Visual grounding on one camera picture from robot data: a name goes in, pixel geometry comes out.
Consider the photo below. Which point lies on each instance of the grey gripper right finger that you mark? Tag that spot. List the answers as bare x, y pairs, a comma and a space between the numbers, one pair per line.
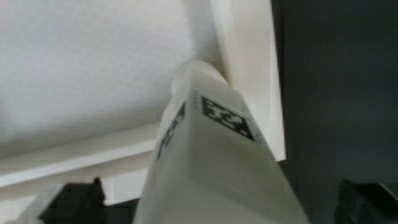
366, 203

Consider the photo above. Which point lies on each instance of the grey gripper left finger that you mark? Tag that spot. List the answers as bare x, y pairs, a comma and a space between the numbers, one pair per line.
78, 208

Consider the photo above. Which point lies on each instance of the white fence front bar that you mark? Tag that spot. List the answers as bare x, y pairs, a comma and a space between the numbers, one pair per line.
27, 196

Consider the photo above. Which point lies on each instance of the white desk leg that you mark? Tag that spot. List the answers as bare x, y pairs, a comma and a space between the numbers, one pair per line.
215, 182

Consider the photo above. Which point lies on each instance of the white desk tabletop tray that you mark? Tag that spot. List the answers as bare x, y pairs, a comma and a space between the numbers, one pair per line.
89, 54

